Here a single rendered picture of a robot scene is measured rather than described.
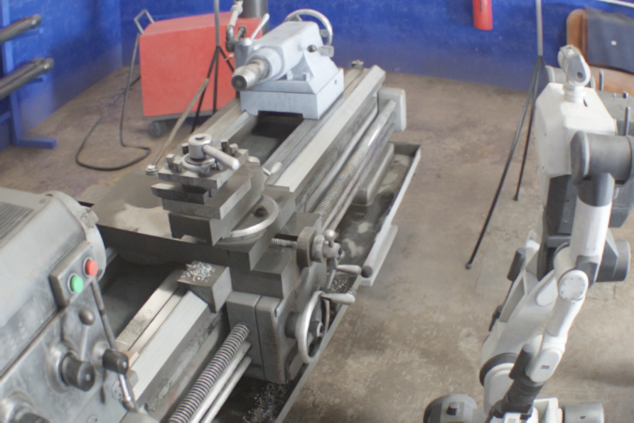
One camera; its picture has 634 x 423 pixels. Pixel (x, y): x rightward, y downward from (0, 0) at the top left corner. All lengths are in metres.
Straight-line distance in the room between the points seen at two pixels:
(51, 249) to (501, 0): 4.92
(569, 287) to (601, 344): 1.58
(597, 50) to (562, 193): 3.85
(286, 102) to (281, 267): 1.07
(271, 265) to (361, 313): 1.32
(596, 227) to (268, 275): 0.88
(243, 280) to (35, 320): 0.86
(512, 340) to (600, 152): 0.67
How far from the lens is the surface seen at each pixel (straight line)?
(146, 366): 1.58
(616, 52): 5.30
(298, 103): 2.74
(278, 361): 1.90
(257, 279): 1.81
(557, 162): 1.44
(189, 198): 1.71
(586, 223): 1.37
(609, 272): 1.70
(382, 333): 2.97
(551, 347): 1.53
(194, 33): 4.74
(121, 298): 2.02
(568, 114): 1.43
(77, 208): 1.51
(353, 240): 2.81
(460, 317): 3.05
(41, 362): 1.14
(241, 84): 2.41
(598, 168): 1.31
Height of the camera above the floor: 1.85
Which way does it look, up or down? 27 degrees down
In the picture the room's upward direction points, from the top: 3 degrees counter-clockwise
